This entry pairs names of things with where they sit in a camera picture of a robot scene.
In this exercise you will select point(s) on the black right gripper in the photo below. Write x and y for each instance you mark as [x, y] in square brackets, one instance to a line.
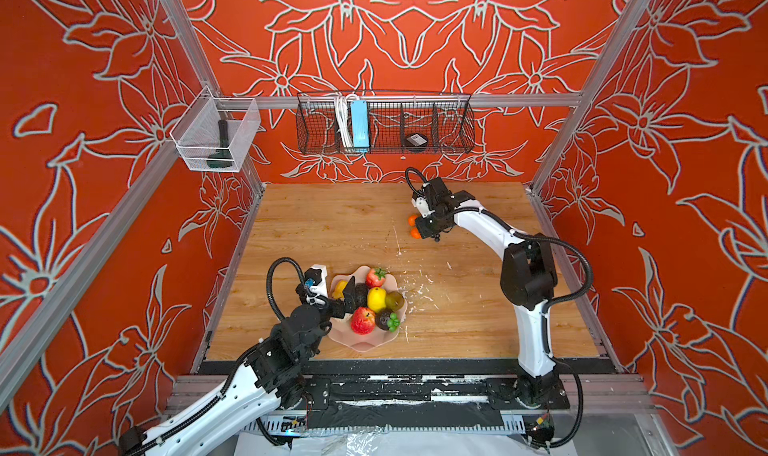
[423, 230]

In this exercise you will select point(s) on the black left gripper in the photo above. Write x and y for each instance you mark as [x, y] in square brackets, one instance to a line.
[338, 310]

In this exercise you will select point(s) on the yellow fake pear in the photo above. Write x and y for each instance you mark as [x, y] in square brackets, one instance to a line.
[339, 290]

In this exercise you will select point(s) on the dark fake avocado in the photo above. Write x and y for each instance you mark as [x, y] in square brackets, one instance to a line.
[361, 295]

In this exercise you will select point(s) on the yellow fake lemon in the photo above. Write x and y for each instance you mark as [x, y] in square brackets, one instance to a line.
[376, 299]

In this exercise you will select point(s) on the red fake strawberry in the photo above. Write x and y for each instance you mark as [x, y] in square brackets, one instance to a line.
[376, 277]

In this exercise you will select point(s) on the red fake apple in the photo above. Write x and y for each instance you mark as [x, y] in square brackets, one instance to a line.
[363, 321]

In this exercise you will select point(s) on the pink scalloped fruit bowl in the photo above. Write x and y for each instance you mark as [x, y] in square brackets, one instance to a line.
[342, 332]

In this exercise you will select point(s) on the dark purple fake mangosteen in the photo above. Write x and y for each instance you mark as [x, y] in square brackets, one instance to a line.
[388, 320]

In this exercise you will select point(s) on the brown fake passion fruit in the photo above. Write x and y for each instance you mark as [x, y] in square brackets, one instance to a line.
[394, 301]

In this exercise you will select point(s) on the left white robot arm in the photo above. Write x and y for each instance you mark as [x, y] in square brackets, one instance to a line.
[266, 377]

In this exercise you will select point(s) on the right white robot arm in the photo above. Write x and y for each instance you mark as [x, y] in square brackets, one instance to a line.
[528, 275]

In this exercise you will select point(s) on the light blue box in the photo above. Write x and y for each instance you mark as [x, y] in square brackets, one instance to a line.
[360, 125]

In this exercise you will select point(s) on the black brush in bin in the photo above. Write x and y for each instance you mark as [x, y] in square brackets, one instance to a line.
[221, 158]

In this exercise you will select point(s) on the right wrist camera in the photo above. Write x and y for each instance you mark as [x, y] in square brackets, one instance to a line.
[421, 205]

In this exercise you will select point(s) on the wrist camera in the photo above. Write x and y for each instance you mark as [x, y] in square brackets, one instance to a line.
[421, 205]
[314, 291]

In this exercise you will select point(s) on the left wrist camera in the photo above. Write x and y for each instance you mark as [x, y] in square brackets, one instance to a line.
[314, 291]

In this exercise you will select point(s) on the black wire wall basket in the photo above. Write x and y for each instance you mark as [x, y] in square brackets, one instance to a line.
[323, 122]

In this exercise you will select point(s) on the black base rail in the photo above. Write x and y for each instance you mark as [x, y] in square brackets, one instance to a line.
[484, 396]

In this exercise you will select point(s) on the clear plastic wall bin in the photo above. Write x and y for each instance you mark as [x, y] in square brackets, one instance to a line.
[195, 135]

